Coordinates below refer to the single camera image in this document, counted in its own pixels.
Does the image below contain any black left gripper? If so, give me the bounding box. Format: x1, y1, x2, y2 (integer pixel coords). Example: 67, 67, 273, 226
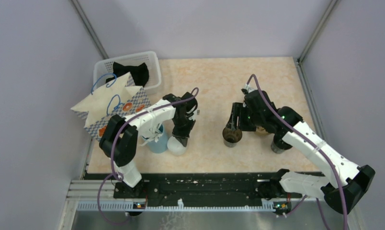
171, 115, 195, 147

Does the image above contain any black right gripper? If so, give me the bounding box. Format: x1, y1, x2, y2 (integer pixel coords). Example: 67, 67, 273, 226
226, 102, 264, 132

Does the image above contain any stack of white lids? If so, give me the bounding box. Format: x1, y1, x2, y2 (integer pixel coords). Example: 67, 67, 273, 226
167, 137, 187, 156

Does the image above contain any single dark plastic cup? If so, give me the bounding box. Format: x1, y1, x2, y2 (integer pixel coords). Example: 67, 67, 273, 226
222, 127, 243, 148

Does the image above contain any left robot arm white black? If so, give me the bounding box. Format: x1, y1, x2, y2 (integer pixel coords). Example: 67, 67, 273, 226
99, 88, 198, 198

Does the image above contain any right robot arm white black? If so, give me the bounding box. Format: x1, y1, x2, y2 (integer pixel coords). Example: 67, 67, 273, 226
224, 87, 375, 214

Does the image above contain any brown pulp cup carrier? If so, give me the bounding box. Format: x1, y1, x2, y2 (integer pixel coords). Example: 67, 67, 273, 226
255, 126, 271, 137

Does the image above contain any blue straw holder cup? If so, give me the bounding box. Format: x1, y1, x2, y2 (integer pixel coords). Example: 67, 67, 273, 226
141, 124, 169, 154

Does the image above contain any black cloth in basket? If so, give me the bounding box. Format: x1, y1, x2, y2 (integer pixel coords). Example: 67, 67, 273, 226
113, 62, 149, 87

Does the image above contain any patterned paper gift bag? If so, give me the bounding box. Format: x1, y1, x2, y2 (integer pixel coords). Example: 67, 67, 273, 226
71, 72, 151, 141

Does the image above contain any white plastic basket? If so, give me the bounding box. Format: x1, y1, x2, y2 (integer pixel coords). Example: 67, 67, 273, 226
93, 51, 162, 95

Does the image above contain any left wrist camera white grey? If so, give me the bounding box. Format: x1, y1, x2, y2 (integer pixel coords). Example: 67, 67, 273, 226
187, 109, 200, 121

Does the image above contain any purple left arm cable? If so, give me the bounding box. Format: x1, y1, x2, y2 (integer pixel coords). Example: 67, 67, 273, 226
97, 87, 200, 226

